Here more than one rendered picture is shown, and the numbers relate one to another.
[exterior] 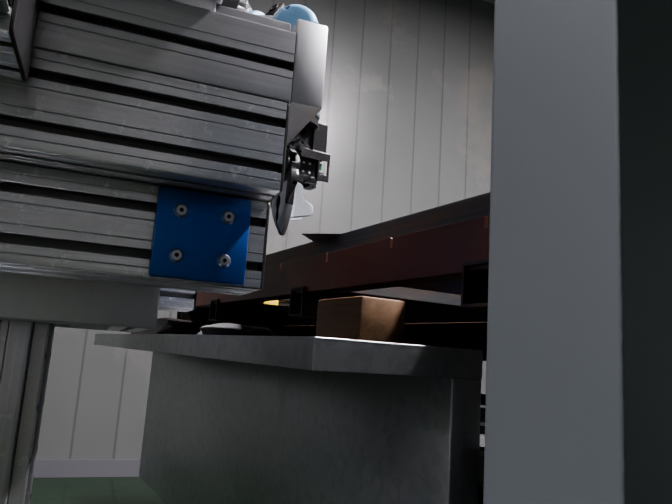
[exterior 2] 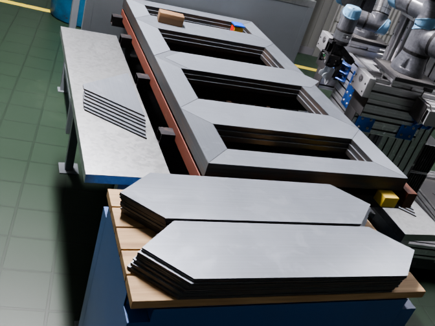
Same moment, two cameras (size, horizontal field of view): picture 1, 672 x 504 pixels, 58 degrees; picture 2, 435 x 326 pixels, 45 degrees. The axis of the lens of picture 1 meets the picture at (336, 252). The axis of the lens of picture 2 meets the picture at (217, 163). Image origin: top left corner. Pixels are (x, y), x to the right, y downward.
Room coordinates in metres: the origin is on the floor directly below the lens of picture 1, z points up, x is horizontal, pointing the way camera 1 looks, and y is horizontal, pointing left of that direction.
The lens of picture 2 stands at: (3.40, -0.17, 1.60)
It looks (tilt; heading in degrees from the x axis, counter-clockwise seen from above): 29 degrees down; 182
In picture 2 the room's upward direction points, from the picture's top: 18 degrees clockwise
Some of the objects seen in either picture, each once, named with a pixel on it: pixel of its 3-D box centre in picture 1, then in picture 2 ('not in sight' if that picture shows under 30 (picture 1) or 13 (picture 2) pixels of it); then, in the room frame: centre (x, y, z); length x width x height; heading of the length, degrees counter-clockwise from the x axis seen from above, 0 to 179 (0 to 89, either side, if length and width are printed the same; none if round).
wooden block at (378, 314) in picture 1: (358, 321); not in sight; (0.71, -0.03, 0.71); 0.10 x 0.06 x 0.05; 30
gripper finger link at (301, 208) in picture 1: (297, 209); (324, 73); (1.01, 0.07, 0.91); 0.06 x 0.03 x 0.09; 119
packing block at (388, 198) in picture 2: not in sight; (386, 198); (1.79, 0.35, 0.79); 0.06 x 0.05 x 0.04; 119
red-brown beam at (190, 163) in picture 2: not in sight; (160, 76); (1.39, -0.59, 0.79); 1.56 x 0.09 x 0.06; 29
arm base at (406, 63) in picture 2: not in sight; (411, 61); (1.02, 0.41, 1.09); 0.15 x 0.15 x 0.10
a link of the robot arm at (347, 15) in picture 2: not in sight; (349, 19); (1.02, 0.08, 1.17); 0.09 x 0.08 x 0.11; 178
